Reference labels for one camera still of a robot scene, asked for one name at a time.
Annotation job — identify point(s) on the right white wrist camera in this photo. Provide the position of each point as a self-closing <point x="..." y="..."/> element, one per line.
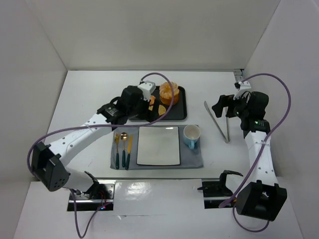
<point x="241" y="88"/>

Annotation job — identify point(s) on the white square plate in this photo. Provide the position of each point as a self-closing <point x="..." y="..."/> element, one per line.
<point x="158" y="146"/>

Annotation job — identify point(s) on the gold spoon green handle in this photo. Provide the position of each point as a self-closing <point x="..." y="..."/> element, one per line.
<point x="124" y="137"/>

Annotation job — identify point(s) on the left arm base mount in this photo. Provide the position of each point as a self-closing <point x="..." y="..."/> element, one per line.
<point x="103" y="199"/>

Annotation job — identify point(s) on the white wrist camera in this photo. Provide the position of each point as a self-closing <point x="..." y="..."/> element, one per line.
<point x="147" y="88"/>
<point x="241" y="88"/>

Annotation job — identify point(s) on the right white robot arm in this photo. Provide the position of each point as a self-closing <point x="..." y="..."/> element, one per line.
<point x="259" y="195"/>

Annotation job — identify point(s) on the black plastic tray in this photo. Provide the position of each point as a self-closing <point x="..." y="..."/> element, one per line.
<point x="178" y="111"/>

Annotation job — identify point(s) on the grey placemat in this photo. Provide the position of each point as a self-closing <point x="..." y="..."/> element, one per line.
<point x="189" y="159"/>

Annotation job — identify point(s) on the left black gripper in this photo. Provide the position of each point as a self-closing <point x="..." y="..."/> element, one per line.
<point x="145" y="109"/>

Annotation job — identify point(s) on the small round bun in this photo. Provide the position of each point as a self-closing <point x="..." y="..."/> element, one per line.
<point x="152" y="100"/>

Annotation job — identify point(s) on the large orange flower bread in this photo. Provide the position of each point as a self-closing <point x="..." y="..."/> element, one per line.
<point x="165" y="93"/>

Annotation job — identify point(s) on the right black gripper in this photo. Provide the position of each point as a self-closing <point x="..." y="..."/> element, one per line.
<point x="229" y="107"/>

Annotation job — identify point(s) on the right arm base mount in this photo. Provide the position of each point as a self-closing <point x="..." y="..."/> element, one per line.
<point x="214" y="194"/>

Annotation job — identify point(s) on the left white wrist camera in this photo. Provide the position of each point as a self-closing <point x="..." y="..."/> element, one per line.
<point x="147" y="88"/>

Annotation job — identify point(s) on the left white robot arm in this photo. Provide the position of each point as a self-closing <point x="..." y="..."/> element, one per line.
<point x="50" y="161"/>

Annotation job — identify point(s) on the gold fork green handle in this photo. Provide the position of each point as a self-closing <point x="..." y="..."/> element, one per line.
<point x="117" y="139"/>

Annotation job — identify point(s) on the gold knife green handle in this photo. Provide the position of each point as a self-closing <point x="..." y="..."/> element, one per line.
<point x="129" y="152"/>

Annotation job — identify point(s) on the aluminium frame rail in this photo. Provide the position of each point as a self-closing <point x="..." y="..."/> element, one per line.
<point x="238" y="74"/>

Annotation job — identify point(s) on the sliced seeded bread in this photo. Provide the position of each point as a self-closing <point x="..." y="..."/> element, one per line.
<point x="161" y="109"/>

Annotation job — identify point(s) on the light blue mug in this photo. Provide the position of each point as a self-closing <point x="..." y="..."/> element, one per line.
<point x="191" y="135"/>

